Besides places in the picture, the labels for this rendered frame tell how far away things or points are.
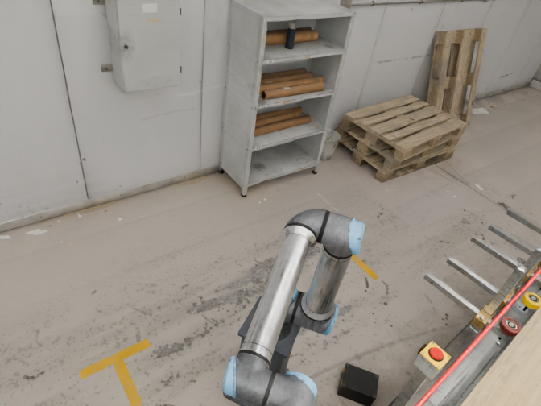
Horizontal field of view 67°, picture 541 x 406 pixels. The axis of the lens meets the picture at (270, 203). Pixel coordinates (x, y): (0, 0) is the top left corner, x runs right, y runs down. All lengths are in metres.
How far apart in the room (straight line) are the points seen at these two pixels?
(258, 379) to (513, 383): 1.16
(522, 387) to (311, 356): 1.24
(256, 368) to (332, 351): 1.72
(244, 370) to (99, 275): 2.12
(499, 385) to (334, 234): 0.93
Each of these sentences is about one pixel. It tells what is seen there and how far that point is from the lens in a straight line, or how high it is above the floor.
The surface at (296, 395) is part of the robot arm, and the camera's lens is 1.08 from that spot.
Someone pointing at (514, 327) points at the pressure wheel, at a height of 0.90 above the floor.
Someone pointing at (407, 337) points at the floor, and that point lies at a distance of 3.04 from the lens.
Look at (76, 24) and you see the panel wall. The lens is 2.97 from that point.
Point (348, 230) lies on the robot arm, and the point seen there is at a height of 1.43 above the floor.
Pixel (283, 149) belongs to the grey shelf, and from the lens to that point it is 4.20.
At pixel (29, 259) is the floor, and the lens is 3.31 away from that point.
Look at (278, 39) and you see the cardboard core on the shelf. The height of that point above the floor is 1.30.
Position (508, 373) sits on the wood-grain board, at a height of 0.90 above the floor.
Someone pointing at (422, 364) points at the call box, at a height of 1.18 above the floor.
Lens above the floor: 2.29
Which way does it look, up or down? 39 degrees down
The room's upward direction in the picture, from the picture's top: 10 degrees clockwise
